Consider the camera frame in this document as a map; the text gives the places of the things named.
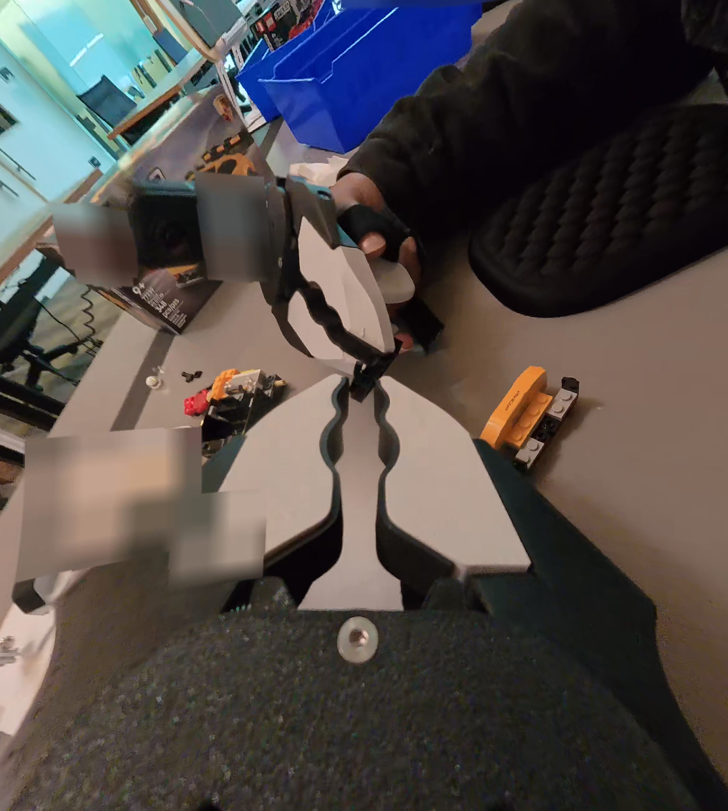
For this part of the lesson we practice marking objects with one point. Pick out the long wooden background table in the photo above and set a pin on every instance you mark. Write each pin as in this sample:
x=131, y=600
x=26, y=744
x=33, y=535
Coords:
x=161, y=95

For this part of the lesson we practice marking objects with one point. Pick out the white round brick piece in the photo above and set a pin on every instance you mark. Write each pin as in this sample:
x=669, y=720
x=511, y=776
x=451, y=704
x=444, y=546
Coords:
x=153, y=381

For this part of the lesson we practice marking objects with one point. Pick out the black office chair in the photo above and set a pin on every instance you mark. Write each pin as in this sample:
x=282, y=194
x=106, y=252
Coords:
x=104, y=101
x=9, y=329

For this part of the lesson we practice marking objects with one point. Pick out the small black connector piece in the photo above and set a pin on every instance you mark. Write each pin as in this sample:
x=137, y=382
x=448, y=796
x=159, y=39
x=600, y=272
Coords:
x=192, y=375

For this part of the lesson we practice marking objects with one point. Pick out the toy car set box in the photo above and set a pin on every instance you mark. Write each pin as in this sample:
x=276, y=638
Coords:
x=148, y=298

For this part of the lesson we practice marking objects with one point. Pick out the long black brick plate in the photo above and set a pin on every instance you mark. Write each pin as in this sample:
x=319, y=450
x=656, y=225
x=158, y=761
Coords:
x=370, y=377

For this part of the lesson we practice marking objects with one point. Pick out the grey desk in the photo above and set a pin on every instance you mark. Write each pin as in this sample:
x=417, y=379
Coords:
x=623, y=507

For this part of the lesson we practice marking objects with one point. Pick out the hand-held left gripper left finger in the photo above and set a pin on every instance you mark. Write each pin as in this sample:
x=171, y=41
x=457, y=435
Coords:
x=294, y=456

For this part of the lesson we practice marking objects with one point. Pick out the white stand tray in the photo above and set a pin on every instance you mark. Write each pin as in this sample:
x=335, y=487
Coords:
x=28, y=684

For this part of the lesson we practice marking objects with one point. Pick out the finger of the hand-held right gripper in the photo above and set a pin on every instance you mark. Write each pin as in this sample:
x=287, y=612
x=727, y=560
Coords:
x=310, y=326
x=345, y=279

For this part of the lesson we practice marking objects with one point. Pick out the red brick piece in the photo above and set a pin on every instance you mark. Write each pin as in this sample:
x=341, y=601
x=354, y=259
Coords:
x=196, y=403

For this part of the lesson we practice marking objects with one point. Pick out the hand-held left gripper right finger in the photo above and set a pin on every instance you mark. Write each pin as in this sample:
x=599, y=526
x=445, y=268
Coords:
x=440, y=494

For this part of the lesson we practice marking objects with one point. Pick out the white crumpled paper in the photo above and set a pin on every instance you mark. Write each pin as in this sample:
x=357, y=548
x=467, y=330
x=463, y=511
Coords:
x=316, y=171

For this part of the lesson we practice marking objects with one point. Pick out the person's right hand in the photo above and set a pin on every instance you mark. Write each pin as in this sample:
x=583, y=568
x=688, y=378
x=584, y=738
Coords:
x=354, y=190

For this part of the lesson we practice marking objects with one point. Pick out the orange and black brick assembly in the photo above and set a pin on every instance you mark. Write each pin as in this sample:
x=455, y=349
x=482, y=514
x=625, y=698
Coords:
x=522, y=412

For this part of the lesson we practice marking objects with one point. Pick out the black brick car chassis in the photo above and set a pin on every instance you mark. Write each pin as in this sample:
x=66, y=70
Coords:
x=237, y=412

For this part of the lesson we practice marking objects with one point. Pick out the red toy set box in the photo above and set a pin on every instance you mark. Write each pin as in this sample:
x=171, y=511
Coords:
x=281, y=25

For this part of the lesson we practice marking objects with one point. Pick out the blue storage bin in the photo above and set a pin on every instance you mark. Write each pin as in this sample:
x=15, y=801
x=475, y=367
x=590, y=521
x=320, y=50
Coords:
x=370, y=82
x=253, y=82

